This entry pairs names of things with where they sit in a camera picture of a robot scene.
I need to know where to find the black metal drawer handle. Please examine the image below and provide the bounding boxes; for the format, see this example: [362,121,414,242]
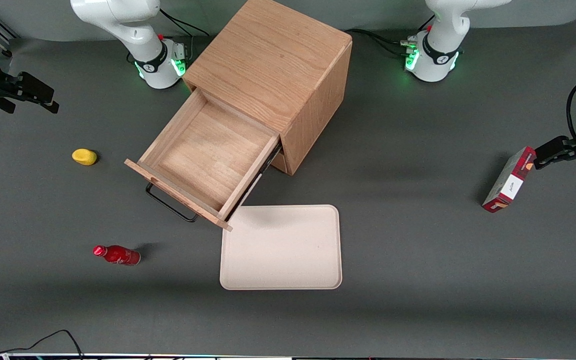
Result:
[145,182,199,223]

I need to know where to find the wooden drawer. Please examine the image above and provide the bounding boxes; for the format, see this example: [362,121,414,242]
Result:
[124,87,283,232]

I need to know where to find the red and white box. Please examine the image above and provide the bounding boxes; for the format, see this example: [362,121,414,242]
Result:
[482,146,538,214]

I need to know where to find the yellow lemon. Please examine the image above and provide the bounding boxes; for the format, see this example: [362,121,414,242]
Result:
[72,148,98,166]

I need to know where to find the red bottle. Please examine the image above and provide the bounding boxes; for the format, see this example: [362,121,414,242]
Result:
[93,245,142,267]

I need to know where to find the wooden cabinet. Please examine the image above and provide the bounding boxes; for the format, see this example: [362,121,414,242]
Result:
[183,0,353,176]

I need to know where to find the beige rectangular tray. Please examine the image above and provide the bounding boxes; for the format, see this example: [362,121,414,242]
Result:
[219,204,343,291]

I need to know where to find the black right base cables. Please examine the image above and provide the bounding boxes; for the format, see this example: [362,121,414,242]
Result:
[159,8,211,38]

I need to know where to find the black base cables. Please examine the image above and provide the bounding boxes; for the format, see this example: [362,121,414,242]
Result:
[159,8,211,38]
[345,28,418,57]

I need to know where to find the black left base cables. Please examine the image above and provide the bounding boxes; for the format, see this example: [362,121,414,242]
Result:
[345,28,418,57]

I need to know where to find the black drawer slide rail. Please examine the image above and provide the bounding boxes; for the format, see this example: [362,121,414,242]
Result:
[232,142,283,211]

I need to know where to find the black cable on table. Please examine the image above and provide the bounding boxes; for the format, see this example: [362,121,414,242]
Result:
[0,329,85,360]

